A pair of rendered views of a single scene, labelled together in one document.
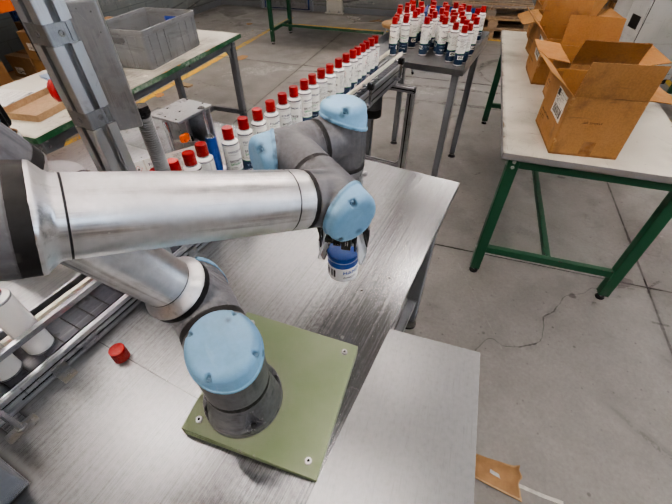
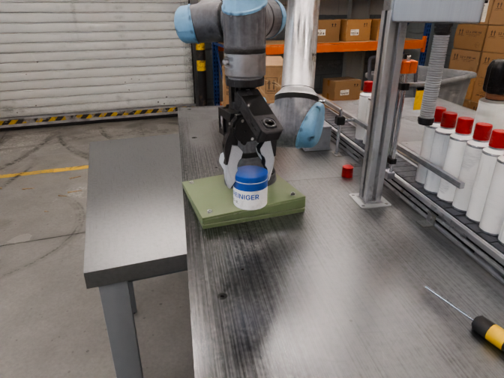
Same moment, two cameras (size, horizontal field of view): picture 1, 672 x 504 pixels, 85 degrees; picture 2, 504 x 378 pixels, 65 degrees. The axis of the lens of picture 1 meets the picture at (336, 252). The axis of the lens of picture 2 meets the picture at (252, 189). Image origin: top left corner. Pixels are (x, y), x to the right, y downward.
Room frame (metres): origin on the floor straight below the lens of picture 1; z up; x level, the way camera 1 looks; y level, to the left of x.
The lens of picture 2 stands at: (1.17, -0.46, 1.32)
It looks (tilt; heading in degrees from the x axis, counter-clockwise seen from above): 25 degrees down; 143
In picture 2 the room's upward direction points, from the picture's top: straight up
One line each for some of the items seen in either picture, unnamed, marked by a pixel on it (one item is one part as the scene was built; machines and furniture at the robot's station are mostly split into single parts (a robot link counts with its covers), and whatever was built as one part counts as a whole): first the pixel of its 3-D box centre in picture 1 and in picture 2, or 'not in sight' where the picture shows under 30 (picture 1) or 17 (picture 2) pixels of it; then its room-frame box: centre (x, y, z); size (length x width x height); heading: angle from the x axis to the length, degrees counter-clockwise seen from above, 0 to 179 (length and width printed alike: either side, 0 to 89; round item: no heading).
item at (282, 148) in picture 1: (293, 157); (254, 19); (0.50, 0.06, 1.29); 0.11 x 0.11 x 0.08; 33
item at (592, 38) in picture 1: (589, 68); not in sight; (1.96, -1.26, 0.96); 0.53 x 0.45 x 0.37; 74
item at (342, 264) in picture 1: (342, 260); (250, 187); (0.59, -0.02, 0.98); 0.07 x 0.07 x 0.07
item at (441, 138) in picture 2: not in sight; (442, 153); (0.71, 0.49, 0.98); 0.05 x 0.05 x 0.20
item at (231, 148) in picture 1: (233, 158); not in sight; (1.05, 0.33, 0.98); 0.05 x 0.05 x 0.20
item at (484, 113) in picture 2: not in sight; (492, 111); (0.67, 0.83, 1.03); 0.09 x 0.09 x 0.30
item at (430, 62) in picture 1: (419, 109); not in sight; (2.67, -0.61, 0.46); 0.73 x 0.62 x 0.93; 153
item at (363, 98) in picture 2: not in sight; (365, 111); (0.32, 0.69, 0.98); 0.05 x 0.05 x 0.20
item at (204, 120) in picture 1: (194, 152); not in sight; (1.03, 0.44, 1.01); 0.14 x 0.13 x 0.26; 153
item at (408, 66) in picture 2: not in sight; (407, 118); (0.60, 0.50, 1.05); 0.10 x 0.04 x 0.33; 63
